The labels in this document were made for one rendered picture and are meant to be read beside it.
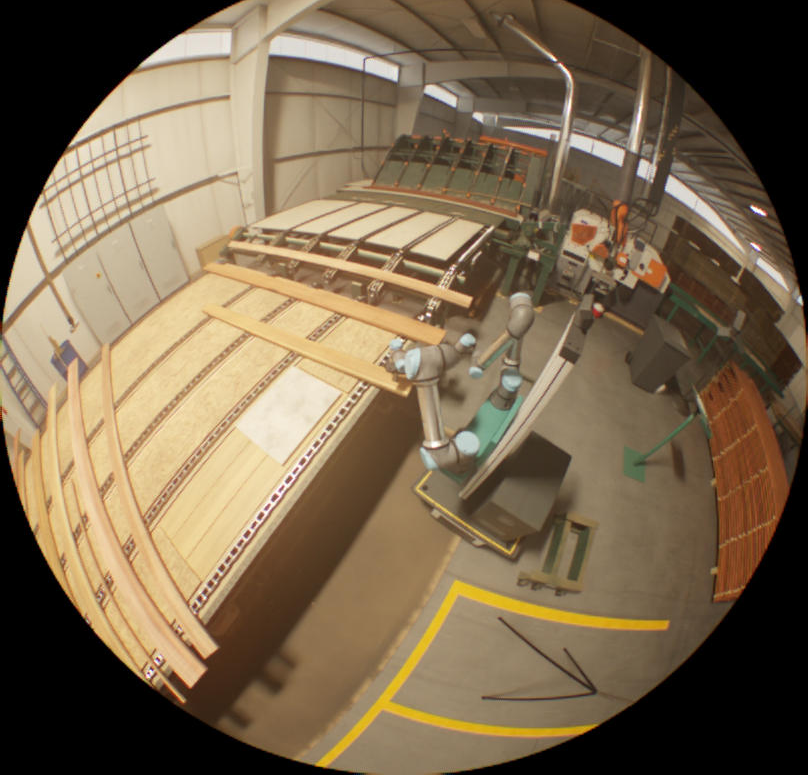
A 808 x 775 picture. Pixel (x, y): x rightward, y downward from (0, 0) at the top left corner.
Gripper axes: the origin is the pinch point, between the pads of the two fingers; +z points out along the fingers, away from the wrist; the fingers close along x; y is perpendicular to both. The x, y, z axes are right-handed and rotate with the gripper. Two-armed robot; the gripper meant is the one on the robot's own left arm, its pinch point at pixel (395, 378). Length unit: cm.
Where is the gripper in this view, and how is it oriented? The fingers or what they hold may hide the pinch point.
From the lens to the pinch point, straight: 172.6
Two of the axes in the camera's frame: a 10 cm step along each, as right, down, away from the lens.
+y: 4.1, -6.7, 6.2
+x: -9.1, -3.3, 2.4
